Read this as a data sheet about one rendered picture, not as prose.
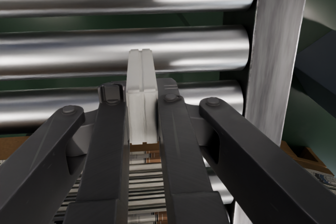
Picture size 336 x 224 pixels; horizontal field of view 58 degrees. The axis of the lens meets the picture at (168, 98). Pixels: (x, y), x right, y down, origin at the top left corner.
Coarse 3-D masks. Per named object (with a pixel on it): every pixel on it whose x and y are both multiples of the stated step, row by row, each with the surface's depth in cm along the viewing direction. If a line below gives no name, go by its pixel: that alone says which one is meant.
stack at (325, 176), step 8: (280, 144) 131; (288, 152) 127; (304, 152) 138; (312, 152) 135; (296, 160) 124; (304, 160) 125; (312, 160) 132; (320, 160) 130; (304, 168) 119; (320, 176) 118; (328, 176) 120; (328, 184) 114
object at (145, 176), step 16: (0, 160) 29; (144, 160) 29; (160, 160) 29; (80, 176) 27; (144, 176) 27; (160, 176) 27; (128, 192) 25; (144, 192) 25; (160, 192) 25; (64, 208) 24; (128, 208) 24; (144, 208) 24; (160, 208) 24
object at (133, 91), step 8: (128, 56) 19; (136, 56) 19; (128, 64) 18; (136, 64) 17; (128, 72) 16; (136, 72) 16; (128, 80) 15; (136, 80) 15; (128, 88) 14; (136, 88) 14; (128, 96) 14; (136, 96) 14; (128, 104) 14; (136, 104) 14; (128, 112) 14; (136, 112) 14; (128, 120) 15; (136, 120) 15; (136, 128) 15; (136, 136) 15; (136, 144) 15
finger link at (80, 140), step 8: (88, 112) 14; (96, 112) 14; (88, 120) 13; (80, 128) 13; (88, 128) 13; (128, 128) 14; (72, 136) 13; (80, 136) 13; (88, 136) 13; (128, 136) 14; (72, 144) 13; (80, 144) 13; (88, 144) 13; (72, 152) 13; (80, 152) 13
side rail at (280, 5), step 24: (264, 0) 29; (288, 0) 29; (264, 24) 30; (288, 24) 30; (264, 48) 31; (288, 48) 31; (240, 72) 35; (264, 72) 32; (288, 72) 33; (264, 96) 34; (288, 96) 34; (264, 120) 35; (240, 216) 41
